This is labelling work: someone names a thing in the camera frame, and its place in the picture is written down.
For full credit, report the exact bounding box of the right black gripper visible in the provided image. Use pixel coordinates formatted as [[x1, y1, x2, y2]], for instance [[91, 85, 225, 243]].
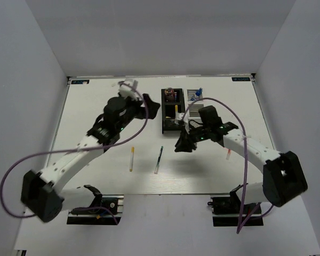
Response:
[[175, 123, 211, 153]]

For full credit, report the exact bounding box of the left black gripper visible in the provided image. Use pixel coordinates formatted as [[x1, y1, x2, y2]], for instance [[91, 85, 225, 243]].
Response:
[[117, 94, 160, 132]]

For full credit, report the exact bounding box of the pink tube of crayons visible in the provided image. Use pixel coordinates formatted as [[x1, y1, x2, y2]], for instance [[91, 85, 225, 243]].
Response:
[[164, 87, 175, 102]]

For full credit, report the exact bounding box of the blue cap spray bottle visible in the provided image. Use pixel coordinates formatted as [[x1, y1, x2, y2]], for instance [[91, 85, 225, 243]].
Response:
[[191, 87, 203, 101]]

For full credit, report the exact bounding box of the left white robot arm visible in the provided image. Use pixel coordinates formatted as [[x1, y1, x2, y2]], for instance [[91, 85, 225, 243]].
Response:
[[21, 93, 160, 223]]

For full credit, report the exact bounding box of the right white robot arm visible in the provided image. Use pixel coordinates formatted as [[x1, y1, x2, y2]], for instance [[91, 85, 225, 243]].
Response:
[[175, 106, 308, 213]]

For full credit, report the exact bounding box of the black mesh organizer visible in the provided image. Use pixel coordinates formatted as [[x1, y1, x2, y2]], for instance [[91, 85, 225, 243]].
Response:
[[161, 89, 185, 134]]

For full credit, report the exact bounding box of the green gel pen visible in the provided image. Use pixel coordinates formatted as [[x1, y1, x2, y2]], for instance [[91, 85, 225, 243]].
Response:
[[154, 146, 163, 174]]

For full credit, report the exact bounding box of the white mesh organizer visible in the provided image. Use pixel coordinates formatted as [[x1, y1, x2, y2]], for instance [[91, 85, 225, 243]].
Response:
[[186, 89, 204, 128]]

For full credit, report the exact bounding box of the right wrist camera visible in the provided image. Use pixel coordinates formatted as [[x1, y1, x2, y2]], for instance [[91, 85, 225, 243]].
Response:
[[174, 113, 189, 133]]

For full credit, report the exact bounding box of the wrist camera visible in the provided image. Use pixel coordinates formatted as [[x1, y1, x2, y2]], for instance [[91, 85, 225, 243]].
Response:
[[174, 113, 189, 133], [118, 78, 138, 99]]

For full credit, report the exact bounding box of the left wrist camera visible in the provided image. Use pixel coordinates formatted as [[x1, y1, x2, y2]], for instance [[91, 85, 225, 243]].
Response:
[[118, 78, 138, 99]]

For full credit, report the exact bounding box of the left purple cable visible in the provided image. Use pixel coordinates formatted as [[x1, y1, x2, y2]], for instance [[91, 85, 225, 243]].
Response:
[[0, 82, 150, 219]]

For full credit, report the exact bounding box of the purple cable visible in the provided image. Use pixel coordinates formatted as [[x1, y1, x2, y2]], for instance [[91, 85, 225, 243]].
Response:
[[0, 82, 150, 219], [181, 97, 274, 234]]

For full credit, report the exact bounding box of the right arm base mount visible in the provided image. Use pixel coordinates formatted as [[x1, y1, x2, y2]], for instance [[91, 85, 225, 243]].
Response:
[[207, 195, 263, 227]]

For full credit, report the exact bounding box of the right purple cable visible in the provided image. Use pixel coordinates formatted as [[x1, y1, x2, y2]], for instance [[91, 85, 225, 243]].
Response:
[[181, 97, 274, 234]]

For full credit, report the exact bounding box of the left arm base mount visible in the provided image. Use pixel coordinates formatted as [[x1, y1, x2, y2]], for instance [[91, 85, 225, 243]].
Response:
[[62, 185, 124, 226]]

